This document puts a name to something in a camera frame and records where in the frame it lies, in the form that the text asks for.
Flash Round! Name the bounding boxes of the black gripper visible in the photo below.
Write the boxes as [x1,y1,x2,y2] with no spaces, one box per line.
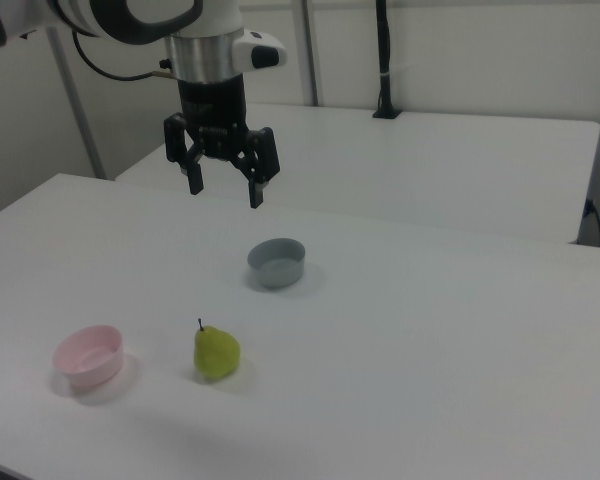
[163,73,282,210]

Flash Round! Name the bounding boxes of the green pear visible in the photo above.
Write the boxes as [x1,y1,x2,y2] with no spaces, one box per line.
[193,317,242,382]

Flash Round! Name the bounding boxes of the grey plastic bowl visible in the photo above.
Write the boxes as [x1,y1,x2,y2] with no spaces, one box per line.
[246,237,307,290]

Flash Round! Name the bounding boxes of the pink plastic bowl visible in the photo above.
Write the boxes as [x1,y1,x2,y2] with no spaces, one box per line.
[52,324,125,393]

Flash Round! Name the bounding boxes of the white side table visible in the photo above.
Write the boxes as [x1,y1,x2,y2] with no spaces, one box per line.
[114,102,600,246]

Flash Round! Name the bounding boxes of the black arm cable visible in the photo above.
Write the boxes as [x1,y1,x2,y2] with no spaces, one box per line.
[72,30,177,82]

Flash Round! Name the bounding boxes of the grey metal partition post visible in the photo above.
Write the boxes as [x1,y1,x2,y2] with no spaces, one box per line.
[47,27,107,180]
[299,0,326,107]

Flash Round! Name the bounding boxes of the black camera pole with base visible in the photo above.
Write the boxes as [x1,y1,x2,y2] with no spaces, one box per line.
[372,0,404,120]

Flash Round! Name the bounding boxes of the black power cable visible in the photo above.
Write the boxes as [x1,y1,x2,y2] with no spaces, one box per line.
[582,197,600,249]

